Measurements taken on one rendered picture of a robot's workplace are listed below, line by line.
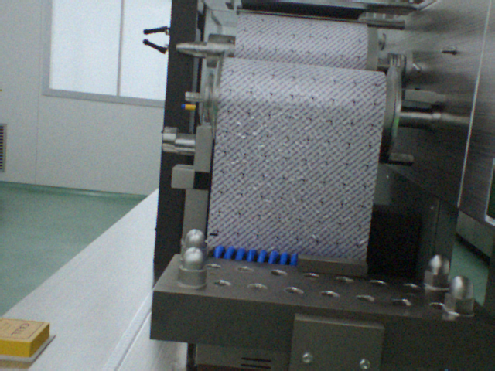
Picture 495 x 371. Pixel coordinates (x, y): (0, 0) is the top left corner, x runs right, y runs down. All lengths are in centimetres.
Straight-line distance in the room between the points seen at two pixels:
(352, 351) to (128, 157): 602
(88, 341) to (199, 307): 24
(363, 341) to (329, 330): 4
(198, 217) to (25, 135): 603
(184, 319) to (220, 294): 5
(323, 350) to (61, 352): 36
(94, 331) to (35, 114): 602
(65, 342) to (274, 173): 37
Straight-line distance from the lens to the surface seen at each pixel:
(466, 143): 82
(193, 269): 72
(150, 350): 88
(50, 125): 685
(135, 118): 659
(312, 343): 70
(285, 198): 88
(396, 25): 129
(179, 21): 122
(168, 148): 96
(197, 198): 97
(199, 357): 75
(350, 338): 71
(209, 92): 90
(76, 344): 90
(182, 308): 72
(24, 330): 89
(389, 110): 89
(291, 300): 72
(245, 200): 88
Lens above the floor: 126
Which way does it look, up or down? 9 degrees down
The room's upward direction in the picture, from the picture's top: 6 degrees clockwise
